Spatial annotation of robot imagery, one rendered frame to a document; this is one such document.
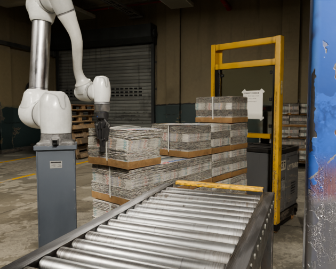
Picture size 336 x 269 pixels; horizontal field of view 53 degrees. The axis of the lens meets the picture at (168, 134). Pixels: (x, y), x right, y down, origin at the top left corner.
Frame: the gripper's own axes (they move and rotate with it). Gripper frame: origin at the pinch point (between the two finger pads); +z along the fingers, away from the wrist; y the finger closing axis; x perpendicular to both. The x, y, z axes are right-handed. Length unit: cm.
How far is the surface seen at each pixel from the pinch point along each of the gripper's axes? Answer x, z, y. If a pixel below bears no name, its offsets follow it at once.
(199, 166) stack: -76, 21, -18
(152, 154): -23.2, 5.9, -19.0
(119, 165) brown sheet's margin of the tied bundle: -2.1, 10.6, -12.2
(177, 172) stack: -50, 21, -18
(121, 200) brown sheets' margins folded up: -5.4, 32.9, -10.1
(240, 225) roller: 30, 17, -108
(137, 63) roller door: -561, -153, 535
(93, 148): -2.3, 2.7, 11.8
